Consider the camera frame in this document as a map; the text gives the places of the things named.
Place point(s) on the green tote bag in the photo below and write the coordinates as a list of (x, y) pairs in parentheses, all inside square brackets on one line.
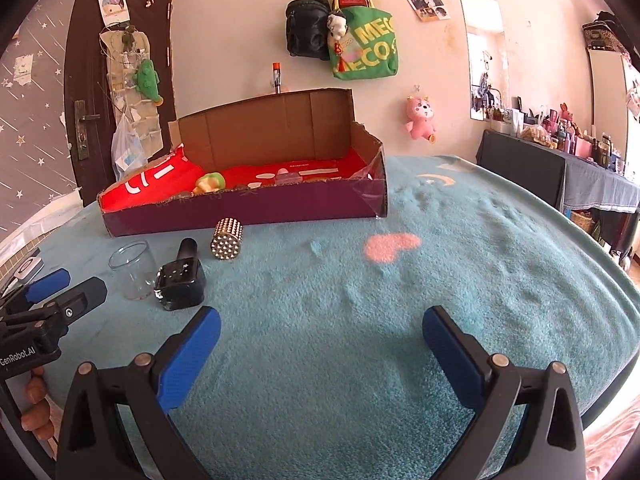
[(372, 52)]

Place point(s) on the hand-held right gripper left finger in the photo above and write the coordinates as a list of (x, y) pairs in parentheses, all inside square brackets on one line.
[(187, 360)]

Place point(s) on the wicker basket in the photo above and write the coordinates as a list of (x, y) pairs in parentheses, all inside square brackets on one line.
[(582, 221)]

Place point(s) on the dark brown door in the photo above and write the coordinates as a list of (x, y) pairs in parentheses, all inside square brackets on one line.
[(87, 60)]

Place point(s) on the person's left hand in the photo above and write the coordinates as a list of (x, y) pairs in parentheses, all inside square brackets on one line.
[(37, 417)]

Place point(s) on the orange capped tube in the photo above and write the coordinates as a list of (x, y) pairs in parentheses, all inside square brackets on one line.
[(276, 77)]

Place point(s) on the wall photo prints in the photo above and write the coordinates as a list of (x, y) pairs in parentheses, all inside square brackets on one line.
[(424, 0)]

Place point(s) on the red hanging charm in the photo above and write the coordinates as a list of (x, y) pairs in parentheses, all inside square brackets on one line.
[(340, 55)]

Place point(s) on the table with dark cloth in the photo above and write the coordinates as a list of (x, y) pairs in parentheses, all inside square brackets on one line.
[(585, 185)]

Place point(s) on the beige hanging organizer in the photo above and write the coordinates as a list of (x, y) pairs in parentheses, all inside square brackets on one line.
[(117, 75)]

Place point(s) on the row of cosmetic bottles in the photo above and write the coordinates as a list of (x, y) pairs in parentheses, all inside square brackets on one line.
[(555, 135)]

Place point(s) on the pink plush toy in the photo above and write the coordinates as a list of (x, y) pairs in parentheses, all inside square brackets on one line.
[(419, 119)]

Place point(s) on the dark patterned storage bag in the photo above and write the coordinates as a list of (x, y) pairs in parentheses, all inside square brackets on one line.
[(605, 32)]

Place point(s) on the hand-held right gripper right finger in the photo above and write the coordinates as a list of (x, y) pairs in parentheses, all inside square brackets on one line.
[(450, 355)]

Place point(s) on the black nail polish bottle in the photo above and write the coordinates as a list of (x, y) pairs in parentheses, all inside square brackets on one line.
[(180, 285)]

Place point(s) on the white wardrobe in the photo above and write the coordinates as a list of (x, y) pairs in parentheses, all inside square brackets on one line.
[(607, 95)]

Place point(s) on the yellow green squishy toy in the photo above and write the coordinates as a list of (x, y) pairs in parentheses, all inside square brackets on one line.
[(210, 182)]

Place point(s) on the gold studded cylinder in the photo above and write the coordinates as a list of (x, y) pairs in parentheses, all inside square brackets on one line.
[(226, 240)]

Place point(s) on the black backpack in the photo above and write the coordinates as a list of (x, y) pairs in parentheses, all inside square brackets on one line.
[(306, 27)]

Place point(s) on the red plastic bag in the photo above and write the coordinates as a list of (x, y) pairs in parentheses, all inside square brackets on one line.
[(145, 180)]

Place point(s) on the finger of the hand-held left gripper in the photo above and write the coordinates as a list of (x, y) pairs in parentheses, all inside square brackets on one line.
[(47, 282), (82, 295)]

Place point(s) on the clear plastic bag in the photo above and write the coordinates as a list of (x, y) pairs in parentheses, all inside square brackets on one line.
[(127, 152)]

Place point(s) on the wall mirror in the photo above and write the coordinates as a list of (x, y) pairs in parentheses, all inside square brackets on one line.
[(482, 60)]

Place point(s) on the cardboard box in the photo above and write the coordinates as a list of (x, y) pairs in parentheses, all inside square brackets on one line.
[(250, 210)]

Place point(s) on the white plush dog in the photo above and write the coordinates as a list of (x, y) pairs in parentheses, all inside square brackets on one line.
[(336, 27)]

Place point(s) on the green plush crocodile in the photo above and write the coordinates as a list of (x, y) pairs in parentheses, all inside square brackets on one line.
[(147, 80)]

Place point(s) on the small white device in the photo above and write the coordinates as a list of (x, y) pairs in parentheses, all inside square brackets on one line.
[(27, 266)]

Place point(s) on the white door poster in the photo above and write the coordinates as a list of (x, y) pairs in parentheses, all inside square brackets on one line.
[(111, 4)]

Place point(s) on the clear plastic cup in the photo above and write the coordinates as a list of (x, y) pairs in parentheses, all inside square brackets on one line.
[(132, 280)]

